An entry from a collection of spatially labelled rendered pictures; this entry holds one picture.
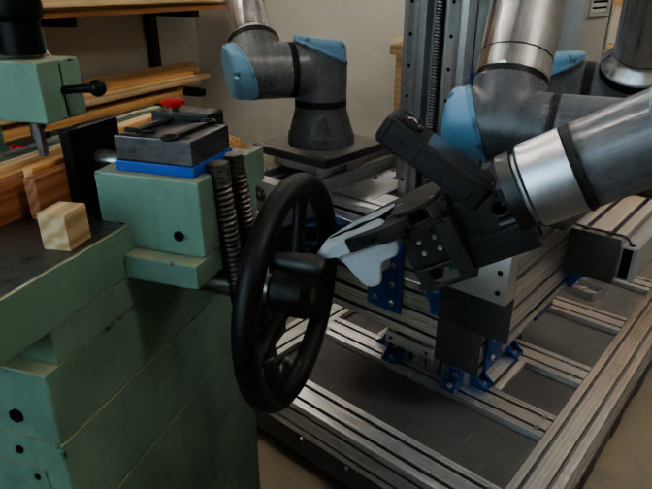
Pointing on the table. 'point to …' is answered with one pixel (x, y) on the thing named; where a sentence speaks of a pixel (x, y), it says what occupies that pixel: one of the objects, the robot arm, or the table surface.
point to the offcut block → (64, 225)
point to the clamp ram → (87, 154)
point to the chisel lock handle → (86, 88)
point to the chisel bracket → (39, 89)
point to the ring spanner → (187, 130)
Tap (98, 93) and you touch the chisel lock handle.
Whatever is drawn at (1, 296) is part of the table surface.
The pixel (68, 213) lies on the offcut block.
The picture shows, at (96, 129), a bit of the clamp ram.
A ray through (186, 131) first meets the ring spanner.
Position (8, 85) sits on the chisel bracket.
